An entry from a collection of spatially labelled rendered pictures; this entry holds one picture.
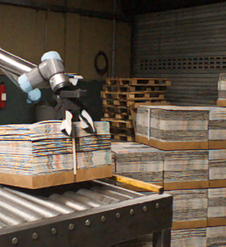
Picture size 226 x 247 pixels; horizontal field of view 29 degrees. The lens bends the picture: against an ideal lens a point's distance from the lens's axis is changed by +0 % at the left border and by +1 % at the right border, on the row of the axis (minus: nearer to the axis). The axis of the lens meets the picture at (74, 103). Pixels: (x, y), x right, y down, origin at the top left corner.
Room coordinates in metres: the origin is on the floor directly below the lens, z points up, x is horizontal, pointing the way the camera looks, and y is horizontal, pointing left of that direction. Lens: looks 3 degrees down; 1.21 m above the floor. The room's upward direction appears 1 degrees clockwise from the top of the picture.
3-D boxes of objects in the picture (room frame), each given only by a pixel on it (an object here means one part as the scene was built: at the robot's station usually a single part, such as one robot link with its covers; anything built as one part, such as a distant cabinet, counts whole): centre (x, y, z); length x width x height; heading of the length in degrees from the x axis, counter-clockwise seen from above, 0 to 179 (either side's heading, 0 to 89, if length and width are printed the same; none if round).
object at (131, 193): (1.75, -0.13, 0.77); 0.47 x 0.05 x 0.05; 38
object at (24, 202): (1.50, 0.17, 0.77); 0.47 x 0.05 x 0.05; 38
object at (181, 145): (2.64, -0.59, 0.86); 0.38 x 0.29 x 0.04; 17
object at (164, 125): (2.65, -0.59, 0.95); 0.38 x 0.29 x 0.23; 17
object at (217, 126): (2.73, -0.87, 0.95); 0.38 x 0.29 x 0.23; 15
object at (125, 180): (1.79, -0.20, 0.81); 0.43 x 0.03 x 0.02; 38
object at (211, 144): (2.73, -0.87, 0.86); 0.38 x 0.29 x 0.04; 15
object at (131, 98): (9.41, -1.33, 0.65); 1.33 x 0.94 x 1.30; 132
